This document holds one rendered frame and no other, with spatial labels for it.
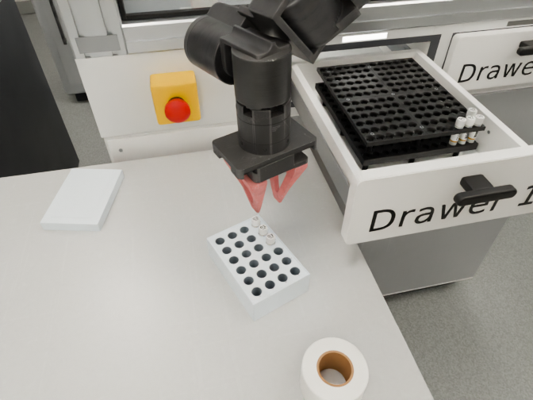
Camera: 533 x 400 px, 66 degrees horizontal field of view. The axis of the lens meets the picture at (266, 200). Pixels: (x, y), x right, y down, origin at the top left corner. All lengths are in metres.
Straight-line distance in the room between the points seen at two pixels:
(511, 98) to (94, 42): 0.82
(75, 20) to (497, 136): 0.63
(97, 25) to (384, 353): 0.59
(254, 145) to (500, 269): 1.41
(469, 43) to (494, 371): 0.99
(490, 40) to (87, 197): 0.75
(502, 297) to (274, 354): 1.24
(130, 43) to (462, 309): 1.30
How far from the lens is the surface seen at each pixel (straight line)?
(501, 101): 1.02
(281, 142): 0.44
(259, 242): 0.56
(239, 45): 0.41
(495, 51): 0.91
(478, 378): 1.47
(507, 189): 0.54
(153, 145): 0.79
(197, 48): 0.46
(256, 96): 0.40
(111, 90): 0.74
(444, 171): 0.51
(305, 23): 0.41
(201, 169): 0.73
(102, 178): 0.73
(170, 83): 0.68
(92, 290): 0.60
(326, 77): 0.71
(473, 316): 1.57
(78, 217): 0.68
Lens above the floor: 1.22
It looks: 44 degrees down
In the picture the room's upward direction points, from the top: straight up
